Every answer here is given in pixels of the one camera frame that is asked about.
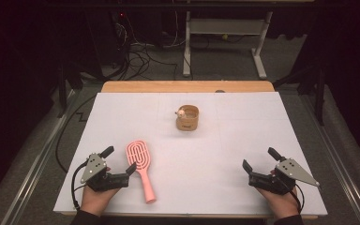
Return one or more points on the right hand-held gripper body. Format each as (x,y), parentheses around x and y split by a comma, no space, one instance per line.
(275,182)

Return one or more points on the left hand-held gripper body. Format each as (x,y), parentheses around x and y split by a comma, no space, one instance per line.
(94,167)

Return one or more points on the pink hairbrush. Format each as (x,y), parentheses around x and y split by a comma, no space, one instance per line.
(139,156)

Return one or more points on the person's right hand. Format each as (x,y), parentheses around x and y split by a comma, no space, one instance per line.
(282,204)

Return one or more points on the person's left hand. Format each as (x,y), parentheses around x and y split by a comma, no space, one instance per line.
(95,200)

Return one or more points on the white table mat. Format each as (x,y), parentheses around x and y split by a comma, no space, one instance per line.
(200,175)

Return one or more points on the round wooden container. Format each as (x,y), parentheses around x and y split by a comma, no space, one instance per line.
(187,123)

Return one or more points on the dark metal stand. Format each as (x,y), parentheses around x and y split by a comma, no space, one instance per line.
(63,90)
(319,93)

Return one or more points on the small pale figurine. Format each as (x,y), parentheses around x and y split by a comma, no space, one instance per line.
(180,112)

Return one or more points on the wooden table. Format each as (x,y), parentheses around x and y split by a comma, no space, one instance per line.
(168,86)

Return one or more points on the small yellow-green ball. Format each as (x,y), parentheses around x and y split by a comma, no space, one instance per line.
(225,36)

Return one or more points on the white metal stand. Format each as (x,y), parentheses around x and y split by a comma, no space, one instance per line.
(225,26)

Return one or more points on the aluminium floor rail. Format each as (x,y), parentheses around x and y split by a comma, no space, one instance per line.
(340,175)
(37,162)

